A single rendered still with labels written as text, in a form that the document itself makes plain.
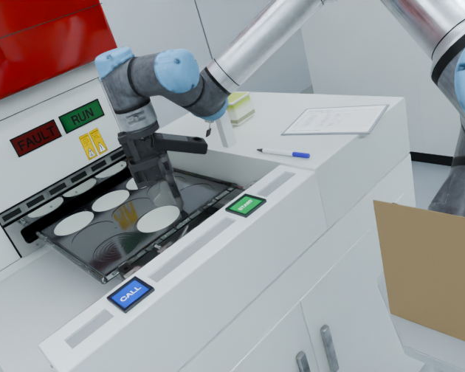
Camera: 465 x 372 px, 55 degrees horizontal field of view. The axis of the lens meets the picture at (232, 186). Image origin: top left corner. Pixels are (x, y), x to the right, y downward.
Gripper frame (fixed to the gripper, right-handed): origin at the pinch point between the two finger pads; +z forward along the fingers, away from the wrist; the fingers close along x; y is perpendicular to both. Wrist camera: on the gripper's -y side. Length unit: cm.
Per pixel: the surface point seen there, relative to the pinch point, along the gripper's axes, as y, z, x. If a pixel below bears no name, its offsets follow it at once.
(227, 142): -14.9, -6.5, -9.4
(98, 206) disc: 20.8, 1.3, -17.6
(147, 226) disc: 8.6, 1.2, 2.1
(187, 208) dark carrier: -0.8, 1.3, 0.3
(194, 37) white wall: -39, 2, -237
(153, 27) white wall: -14, -14, -222
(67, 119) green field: 20.7, -19.7, -28.8
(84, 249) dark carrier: 23.1, 1.2, 1.9
